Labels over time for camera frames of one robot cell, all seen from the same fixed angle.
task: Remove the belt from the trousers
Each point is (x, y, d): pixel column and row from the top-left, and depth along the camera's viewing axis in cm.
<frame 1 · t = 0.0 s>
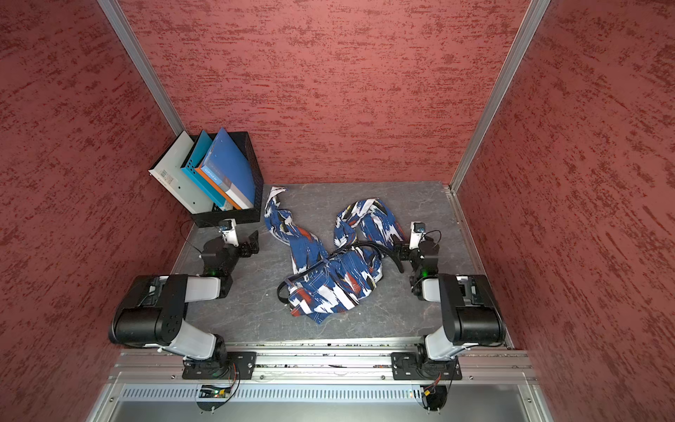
left hand: (245, 235, 93), fingers open
right hand: (405, 237, 94), fingers open
blue patterned trousers: (324, 283, 87), point 5 cm above the table
teal folder: (195, 156, 91), point 30 cm above the table

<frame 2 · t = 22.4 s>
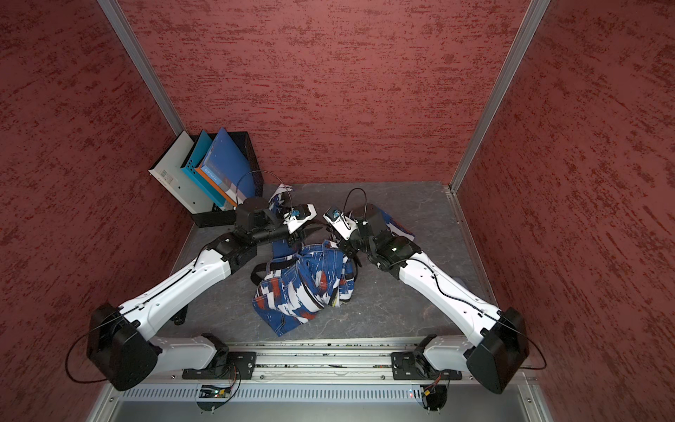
left hand: (313, 221, 74), fingers open
right hand: (337, 235, 76), fingers closed
blue patterned trousers: (308, 277, 76), point 18 cm above the table
the other named things where they were.

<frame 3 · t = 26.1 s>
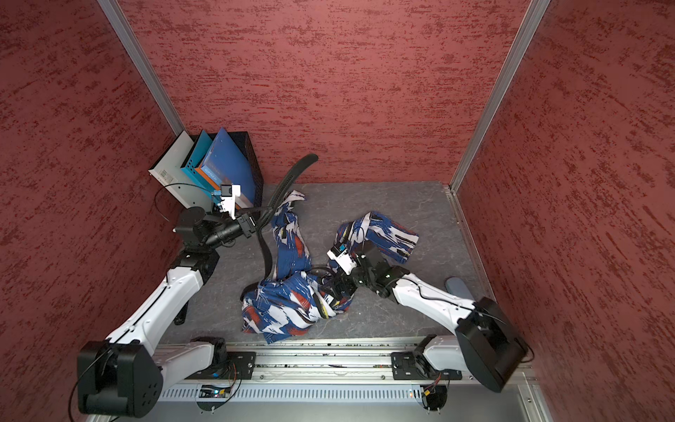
left hand: (270, 214, 73), fingers closed
right hand: (332, 282, 81), fingers open
blue patterned trousers: (295, 296, 79), point 11 cm above the table
the other named things where they were.

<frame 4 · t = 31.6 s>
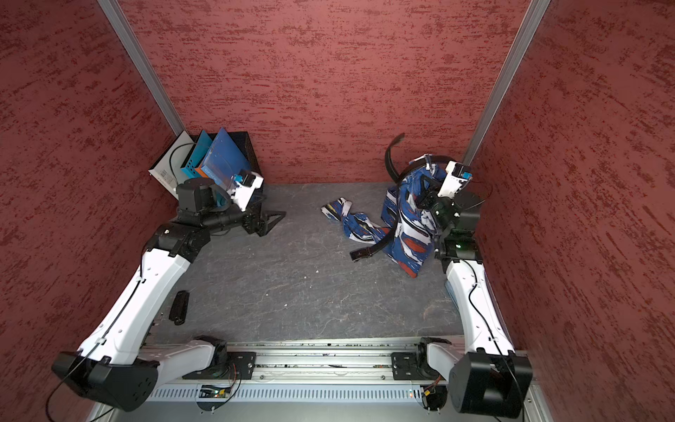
left hand: (269, 211, 71), fingers open
right hand: (419, 179, 72), fingers closed
blue patterned trousers: (404, 221, 78), point 27 cm above the table
the other named things where they were.

